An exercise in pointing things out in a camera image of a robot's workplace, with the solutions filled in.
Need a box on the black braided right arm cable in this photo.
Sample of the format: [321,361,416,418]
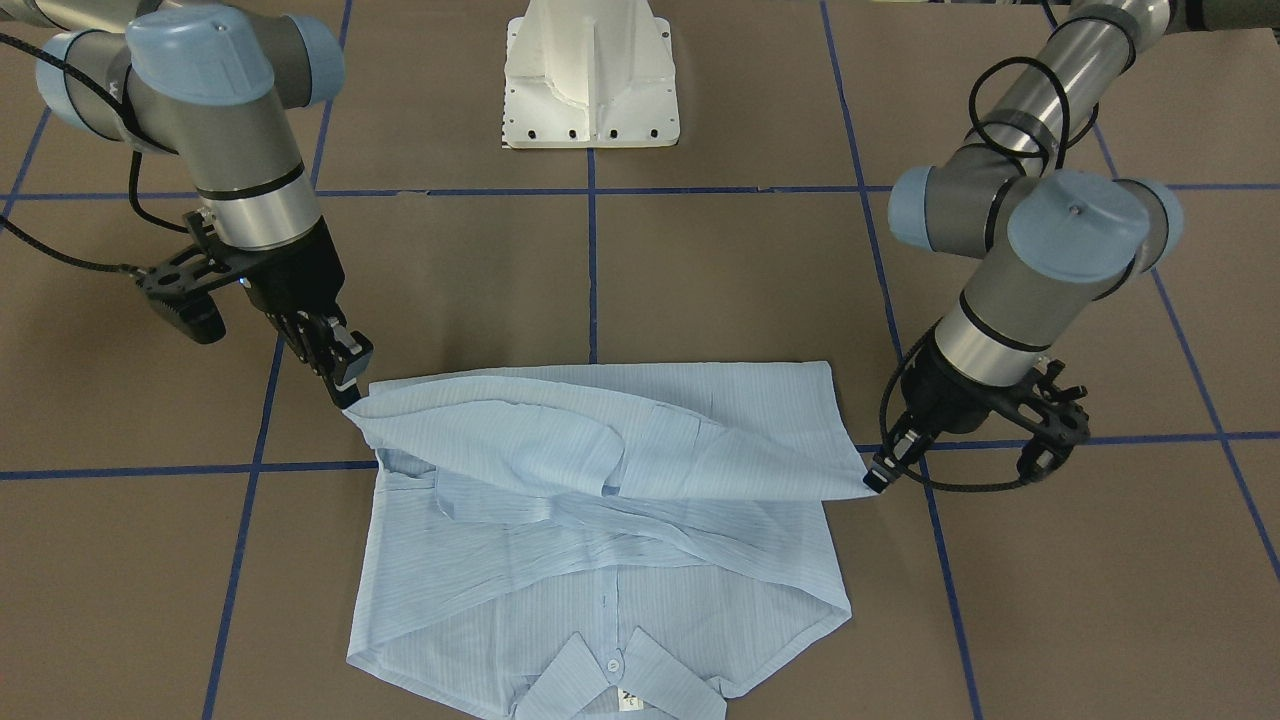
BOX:
[0,29,196,275]

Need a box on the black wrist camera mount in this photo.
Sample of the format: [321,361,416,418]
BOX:
[134,211,251,345]
[986,357,1092,486]

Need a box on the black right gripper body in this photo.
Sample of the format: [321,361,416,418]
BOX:
[243,219,374,396]

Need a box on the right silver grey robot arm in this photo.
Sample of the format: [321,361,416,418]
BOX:
[3,1,372,407]

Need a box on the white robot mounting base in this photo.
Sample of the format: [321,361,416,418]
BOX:
[502,1,681,150]

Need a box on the light blue button-up shirt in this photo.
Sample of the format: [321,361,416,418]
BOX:
[346,361,870,719]

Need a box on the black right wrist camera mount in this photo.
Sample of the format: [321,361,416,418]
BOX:
[134,211,251,345]

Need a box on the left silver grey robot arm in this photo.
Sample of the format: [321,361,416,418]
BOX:
[864,1,1184,493]

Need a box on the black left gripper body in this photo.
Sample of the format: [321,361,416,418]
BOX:
[872,328,1010,480]

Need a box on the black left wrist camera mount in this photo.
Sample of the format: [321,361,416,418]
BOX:
[986,357,1092,486]

